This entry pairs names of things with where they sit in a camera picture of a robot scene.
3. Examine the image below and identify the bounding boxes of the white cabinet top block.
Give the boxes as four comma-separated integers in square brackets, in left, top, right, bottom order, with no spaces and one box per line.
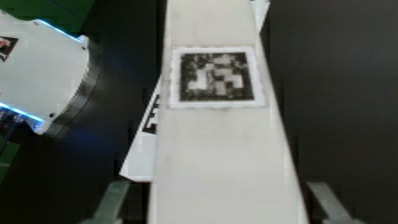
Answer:
[148,0,310,224]

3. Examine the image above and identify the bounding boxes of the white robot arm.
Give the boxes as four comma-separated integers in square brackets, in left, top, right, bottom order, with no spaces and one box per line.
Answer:
[0,0,365,224]

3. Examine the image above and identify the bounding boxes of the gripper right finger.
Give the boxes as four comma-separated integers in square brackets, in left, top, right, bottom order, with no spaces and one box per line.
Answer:
[308,182,367,224]

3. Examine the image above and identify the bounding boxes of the white marker base sheet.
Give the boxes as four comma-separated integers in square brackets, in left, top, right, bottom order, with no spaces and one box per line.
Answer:
[120,0,274,184]

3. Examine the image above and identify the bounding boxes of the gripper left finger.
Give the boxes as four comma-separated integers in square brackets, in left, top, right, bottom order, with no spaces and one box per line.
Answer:
[79,180,130,224]

